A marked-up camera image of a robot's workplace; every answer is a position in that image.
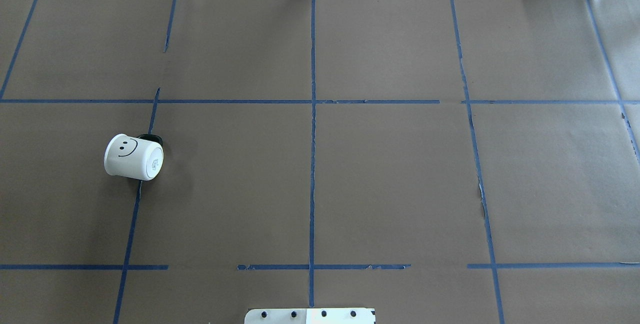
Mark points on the white smiley face mug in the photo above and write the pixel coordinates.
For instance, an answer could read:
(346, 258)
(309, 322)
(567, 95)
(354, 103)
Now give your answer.
(131, 157)

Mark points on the brown paper table cover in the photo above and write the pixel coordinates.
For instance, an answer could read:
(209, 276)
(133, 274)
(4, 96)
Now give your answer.
(438, 161)

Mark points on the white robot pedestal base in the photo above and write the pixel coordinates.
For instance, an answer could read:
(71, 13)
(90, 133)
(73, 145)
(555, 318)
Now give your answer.
(333, 315)

